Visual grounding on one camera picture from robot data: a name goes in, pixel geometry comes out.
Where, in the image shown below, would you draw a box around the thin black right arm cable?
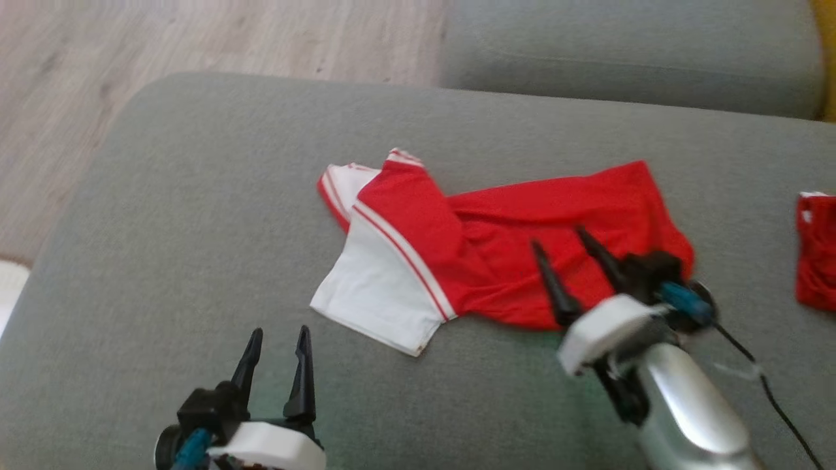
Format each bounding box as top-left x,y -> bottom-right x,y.
711,320 -> 827,470

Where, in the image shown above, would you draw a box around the grey fabric sofa cushion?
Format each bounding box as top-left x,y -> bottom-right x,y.
439,0 -> 825,121

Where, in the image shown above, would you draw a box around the red jersey with white sleeves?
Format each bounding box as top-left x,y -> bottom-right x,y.
310,148 -> 695,358

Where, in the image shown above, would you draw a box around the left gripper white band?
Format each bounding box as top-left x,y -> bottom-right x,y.
212,325 -> 326,470

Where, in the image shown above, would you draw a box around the beige sofa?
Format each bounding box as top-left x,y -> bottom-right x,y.
0,70 -> 836,470

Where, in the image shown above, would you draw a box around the red shorts with white stripes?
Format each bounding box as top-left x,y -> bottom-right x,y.
795,191 -> 836,312

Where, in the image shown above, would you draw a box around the mustard yellow cushion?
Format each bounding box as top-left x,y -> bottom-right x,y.
810,0 -> 836,123

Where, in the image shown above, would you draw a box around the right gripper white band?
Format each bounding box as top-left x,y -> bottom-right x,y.
530,225 -> 673,428

